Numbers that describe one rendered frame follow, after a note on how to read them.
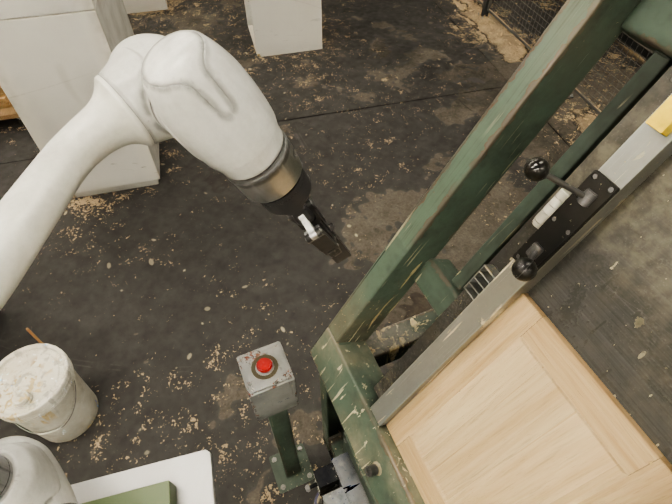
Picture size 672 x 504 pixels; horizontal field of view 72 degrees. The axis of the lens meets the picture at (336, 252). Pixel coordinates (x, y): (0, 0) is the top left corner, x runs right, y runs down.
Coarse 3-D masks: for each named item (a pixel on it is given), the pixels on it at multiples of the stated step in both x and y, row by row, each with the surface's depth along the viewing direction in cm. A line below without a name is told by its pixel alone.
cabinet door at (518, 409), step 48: (480, 336) 92; (528, 336) 84; (432, 384) 101; (480, 384) 92; (528, 384) 84; (576, 384) 77; (432, 432) 101; (480, 432) 91; (528, 432) 83; (576, 432) 77; (624, 432) 71; (432, 480) 100; (480, 480) 91; (528, 480) 83; (576, 480) 76; (624, 480) 70
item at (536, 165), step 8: (528, 160) 72; (536, 160) 70; (544, 160) 70; (528, 168) 71; (536, 168) 70; (544, 168) 70; (528, 176) 71; (536, 176) 70; (544, 176) 70; (552, 176) 72; (560, 184) 72; (568, 184) 73; (576, 192) 73; (584, 192) 74; (592, 192) 73; (584, 200) 73; (592, 200) 73
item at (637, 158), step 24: (624, 144) 71; (648, 144) 69; (600, 168) 74; (624, 168) 71; (648, 168) 70; (624, 192) 72; (600, 216) 75; (576, 240) 78; (552, 264) 82; (504, 288) 86; (528, 288) 85; (480, 312) 90; (456, 336) 94; (432, 360) 99; (408, 384) 104; (384, 408) 109
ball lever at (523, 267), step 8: (536, 248) 79; (528, 256) 77; (536, 256) 80; (512, 264) 73; (520, 264) 71; (528, 264) 70; (512, 272) 72; (520, 272) 71; (528, 272) 70; (536, 272) 71; (520, 280) 72; (528, 280) 71
